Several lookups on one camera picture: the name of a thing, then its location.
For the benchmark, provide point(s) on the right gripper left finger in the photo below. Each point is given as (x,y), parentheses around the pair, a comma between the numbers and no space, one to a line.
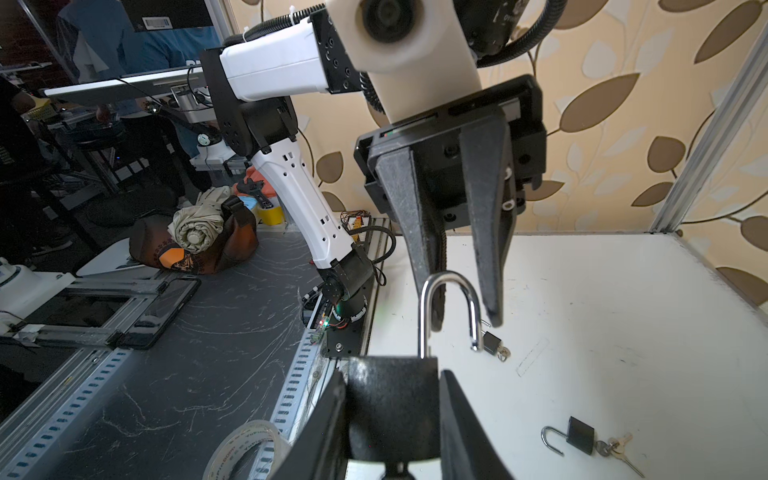
(321,450)

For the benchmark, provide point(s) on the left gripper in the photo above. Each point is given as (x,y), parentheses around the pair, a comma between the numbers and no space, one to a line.
(410,183)

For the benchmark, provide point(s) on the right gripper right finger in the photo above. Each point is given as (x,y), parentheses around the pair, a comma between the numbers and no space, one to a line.
(466,451)

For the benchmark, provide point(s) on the black padlock with keys bottom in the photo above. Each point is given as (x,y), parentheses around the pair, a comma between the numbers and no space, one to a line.
(393,404)

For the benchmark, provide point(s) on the black padlock with keys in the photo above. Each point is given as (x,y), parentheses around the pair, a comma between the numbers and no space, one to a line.
(583,437)
(393,404)

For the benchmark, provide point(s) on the black padlock with keys top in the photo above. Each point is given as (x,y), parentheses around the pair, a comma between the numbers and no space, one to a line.
(583,437)

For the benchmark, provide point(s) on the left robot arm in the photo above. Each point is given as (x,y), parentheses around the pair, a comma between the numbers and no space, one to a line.
(253,78)

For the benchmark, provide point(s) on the black padlock left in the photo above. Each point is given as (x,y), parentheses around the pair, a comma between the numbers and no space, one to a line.
(492,344)

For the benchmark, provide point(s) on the black smartphone on table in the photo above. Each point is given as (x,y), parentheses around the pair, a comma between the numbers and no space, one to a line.
(154,321)

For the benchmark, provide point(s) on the brown bag with cloth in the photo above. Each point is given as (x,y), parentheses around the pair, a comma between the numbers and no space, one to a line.
(215,233)

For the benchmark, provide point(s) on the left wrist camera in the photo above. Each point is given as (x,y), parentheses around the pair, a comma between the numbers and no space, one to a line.
(417,61)

